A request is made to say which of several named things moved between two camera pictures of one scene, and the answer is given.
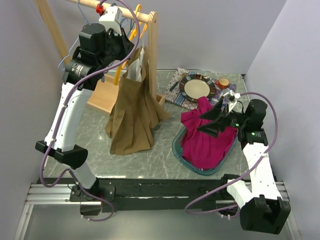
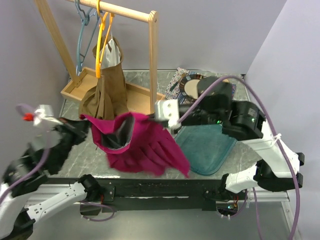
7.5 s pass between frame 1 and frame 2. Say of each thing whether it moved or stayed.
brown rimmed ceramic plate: stayed
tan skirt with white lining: moved
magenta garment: moved
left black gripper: moved
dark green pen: stayed
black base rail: stayed
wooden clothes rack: stayed
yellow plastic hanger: moved
